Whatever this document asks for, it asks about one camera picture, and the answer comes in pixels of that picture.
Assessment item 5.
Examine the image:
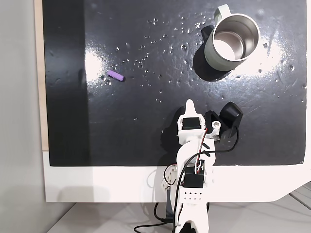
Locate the purple ribbed pen grip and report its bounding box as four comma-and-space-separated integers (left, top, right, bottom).
107, 70, 125, 82

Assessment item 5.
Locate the black glossy mat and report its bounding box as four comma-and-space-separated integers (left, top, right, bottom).
42, 0, 307, 167

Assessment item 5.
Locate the pale green steel mug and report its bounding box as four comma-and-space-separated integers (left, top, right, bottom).
203, 5, 260, 71

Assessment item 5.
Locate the grey table clamp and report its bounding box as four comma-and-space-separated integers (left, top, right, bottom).
166, 188, 176, 219

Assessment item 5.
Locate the white base board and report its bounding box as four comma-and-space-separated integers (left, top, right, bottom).
42, 150, 311, 203

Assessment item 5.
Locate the light wooden board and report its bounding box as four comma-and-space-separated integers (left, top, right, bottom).
34, 0, 50, 151

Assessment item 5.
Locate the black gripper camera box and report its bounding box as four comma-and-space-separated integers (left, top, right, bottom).
205, 101, 244, 145

